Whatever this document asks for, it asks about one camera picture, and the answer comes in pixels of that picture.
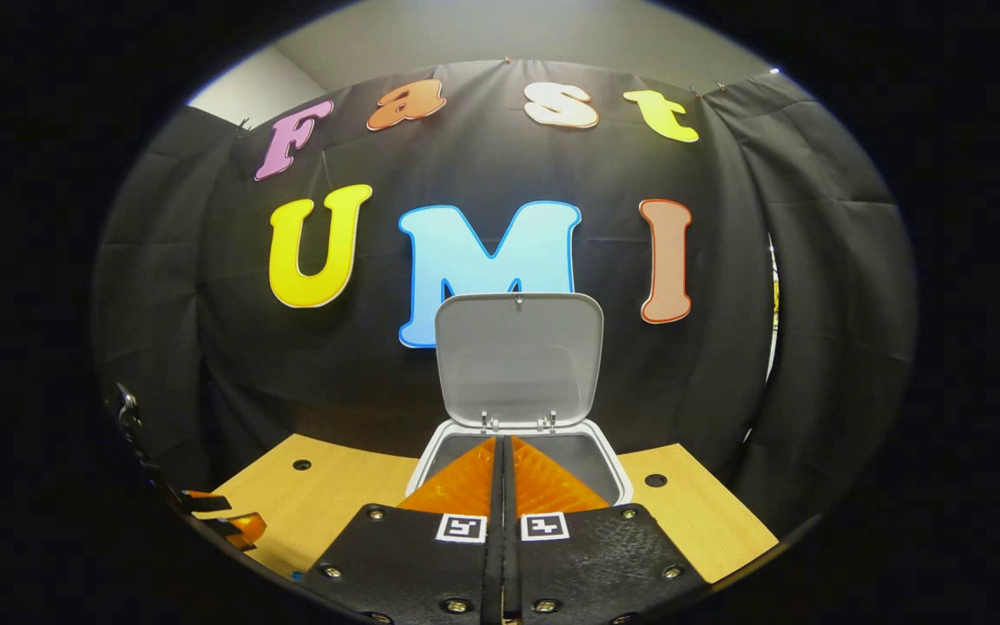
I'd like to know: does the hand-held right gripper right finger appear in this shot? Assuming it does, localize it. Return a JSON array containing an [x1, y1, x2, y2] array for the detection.
[[509, 436, 714, 625]]

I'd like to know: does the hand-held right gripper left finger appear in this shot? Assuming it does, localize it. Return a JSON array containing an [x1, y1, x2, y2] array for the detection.
[[299, 437, 505, 625]]

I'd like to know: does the white desktop garbage bin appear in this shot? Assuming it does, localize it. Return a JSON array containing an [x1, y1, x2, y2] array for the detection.
[[405, 293, 635, 511]]

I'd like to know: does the wooden desktop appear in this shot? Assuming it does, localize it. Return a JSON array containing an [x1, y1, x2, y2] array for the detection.
[[196, 434, 780, 584]]

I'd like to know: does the black backdrop cloth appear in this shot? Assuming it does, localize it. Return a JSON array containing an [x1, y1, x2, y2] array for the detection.
[[90, 59, 919, 539]]

